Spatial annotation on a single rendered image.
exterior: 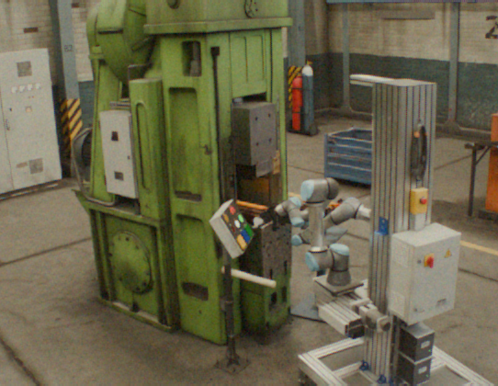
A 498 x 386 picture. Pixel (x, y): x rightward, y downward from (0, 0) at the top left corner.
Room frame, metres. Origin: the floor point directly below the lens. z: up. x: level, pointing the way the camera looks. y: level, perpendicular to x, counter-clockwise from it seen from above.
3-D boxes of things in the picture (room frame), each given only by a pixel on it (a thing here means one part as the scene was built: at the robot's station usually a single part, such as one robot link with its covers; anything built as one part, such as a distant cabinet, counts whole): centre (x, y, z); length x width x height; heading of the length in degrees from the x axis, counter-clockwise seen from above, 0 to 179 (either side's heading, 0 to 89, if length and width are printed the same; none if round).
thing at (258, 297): (4.27, -0.03, 0.23); 0.55 x 0.37 x 0.47; 51
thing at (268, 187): (4.61, -0.13, 1.15); 0.44 x 0.26 x 2.30; 51
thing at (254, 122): (4.25, -0.03, 1.56); 0.42 x 0.39 x 0.40; 51
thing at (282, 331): (4.05, -0.20, 0.01); 0.58 x 0.39 x 0.01; 141
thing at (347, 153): (7.95, -1.85, 0.36); 1.20 x 0.80 x 0.72; 46
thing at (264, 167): (4.22, 0.00, 1.32); 0.42 x 0.20 x 0.10; 51
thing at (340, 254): (3.22, -0.56, 0.98); 0.13 x 0.12 x 0.14; 107
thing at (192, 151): (4.09, 0.29, 1.15); 0.44 x 0.26 x 2.30; 51
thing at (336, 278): (3.23, -0.56, 0.87); 0.15 x 0.15 x 0.10
